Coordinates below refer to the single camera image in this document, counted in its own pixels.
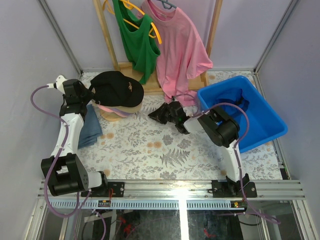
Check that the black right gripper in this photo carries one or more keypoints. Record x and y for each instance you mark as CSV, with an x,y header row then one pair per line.
x,y
158,114

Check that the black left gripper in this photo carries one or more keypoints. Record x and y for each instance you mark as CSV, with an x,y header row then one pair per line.
x,y
83,90

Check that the pink cap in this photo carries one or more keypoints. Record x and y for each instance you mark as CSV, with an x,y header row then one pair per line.
x,y
101,107

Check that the black sport cap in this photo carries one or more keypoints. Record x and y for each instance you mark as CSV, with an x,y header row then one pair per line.
x,y
114,89

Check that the purple cap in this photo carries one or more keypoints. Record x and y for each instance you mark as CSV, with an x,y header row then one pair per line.
x,y
121,113

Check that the beige sport cap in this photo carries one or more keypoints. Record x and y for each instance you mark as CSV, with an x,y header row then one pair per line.
x,y
130,110

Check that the blue cap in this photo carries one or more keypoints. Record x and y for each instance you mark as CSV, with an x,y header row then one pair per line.
x,y
233,96

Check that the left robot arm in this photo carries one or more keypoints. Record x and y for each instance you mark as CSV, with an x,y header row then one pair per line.
x,y
64,168

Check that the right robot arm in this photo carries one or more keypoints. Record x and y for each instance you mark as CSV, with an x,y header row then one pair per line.
x,y
222,130

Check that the wooden clothes rack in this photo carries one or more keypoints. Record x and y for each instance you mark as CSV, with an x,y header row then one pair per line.
x,y
152,86

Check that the folded blue cloth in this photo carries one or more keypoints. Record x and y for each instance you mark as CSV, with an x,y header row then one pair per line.
x,y
91,129

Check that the wooden hat stand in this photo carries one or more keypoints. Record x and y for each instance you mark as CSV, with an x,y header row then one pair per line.
x,y
110,116

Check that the green tank top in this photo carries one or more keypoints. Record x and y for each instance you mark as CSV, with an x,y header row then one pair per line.
x,y
140,48

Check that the pink t-shirt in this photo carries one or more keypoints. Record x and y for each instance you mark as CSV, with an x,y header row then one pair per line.
x,y
183,56

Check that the blue plastic bin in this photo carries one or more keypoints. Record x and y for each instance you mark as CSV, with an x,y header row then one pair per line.
x,y
265,124

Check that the grey clothes hanger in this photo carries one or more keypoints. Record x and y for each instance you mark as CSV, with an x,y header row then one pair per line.
x,y
167,5

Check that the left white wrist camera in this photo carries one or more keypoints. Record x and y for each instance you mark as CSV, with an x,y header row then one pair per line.
x,y
58,84

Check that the aluminium mounting rail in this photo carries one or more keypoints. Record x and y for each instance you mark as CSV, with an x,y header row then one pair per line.
x,y
194,194

